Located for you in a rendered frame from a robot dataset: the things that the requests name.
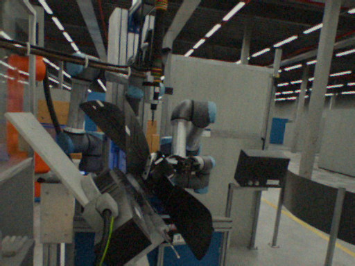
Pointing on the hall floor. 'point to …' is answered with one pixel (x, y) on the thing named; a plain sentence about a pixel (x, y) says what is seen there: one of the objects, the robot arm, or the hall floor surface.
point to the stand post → (49, 253)
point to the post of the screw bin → (159, 256)
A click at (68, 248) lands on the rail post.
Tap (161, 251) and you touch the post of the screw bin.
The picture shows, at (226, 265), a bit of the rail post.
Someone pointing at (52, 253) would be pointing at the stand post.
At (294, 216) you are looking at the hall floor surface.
